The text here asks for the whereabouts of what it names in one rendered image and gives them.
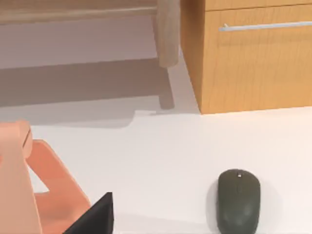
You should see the wooden cupboard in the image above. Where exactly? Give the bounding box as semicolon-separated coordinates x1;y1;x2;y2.
179;0;312;115

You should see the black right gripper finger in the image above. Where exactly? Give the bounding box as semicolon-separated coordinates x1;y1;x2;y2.
62;192;115;234

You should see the dark grey computer mouse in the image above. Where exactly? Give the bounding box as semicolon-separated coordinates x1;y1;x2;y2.
216;168;261;234

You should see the long metal handle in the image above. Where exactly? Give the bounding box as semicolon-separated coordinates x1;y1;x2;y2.
218;21;312;32

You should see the wooden drawer front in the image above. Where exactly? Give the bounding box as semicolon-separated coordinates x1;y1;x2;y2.
201;5;312;115

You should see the salmon-coloured stand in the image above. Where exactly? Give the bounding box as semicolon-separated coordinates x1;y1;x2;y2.
0;119;92;234

